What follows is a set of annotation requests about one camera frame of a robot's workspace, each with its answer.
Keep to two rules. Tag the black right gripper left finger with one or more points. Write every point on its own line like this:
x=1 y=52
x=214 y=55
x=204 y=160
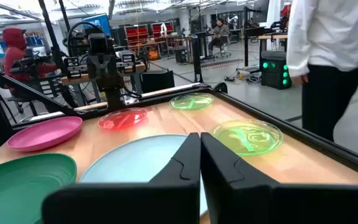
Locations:
x=172 y=199

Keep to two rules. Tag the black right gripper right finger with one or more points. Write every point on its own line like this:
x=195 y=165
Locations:
x=238 y=196

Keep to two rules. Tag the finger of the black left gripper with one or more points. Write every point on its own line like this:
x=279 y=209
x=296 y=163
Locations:
x=110 y=73
x=95 y=73

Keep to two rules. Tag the light blue plastic plate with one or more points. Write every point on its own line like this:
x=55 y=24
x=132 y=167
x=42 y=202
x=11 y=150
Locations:
x=129 y=161

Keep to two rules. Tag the pink plastic plate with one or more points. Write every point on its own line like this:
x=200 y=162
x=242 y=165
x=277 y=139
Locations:
x=45 y=133

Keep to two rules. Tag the dark green plastic plate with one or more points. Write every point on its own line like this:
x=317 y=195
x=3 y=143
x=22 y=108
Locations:
x=20 y=189

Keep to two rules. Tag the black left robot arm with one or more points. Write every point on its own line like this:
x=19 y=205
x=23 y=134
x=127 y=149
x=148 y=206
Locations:
x=115 y=98

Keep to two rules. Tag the red shelf rack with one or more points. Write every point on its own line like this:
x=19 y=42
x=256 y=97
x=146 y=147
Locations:
x=136 y=35
x=162 y=30

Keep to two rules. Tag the black floor box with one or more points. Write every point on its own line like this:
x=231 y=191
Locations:
x=157 y=81

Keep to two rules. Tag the red translucent plastic plate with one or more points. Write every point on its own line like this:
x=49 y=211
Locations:
x=123 y=119

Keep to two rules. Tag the blue monitor screen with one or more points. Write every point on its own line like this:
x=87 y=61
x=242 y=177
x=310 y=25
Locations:
x=98 y=23

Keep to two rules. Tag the person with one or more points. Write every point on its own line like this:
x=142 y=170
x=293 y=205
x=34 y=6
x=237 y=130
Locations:
x=325 y=46
x=14 y=56
x=220 y=32

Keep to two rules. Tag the black box with green lights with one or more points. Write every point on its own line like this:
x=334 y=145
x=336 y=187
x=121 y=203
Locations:
x=275 y=73

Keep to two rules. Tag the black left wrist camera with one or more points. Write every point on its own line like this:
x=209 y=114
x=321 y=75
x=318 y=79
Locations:
x=98 y=43

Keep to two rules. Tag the black upright post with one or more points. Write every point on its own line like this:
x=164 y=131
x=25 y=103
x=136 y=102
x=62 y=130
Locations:
x=196 y=59

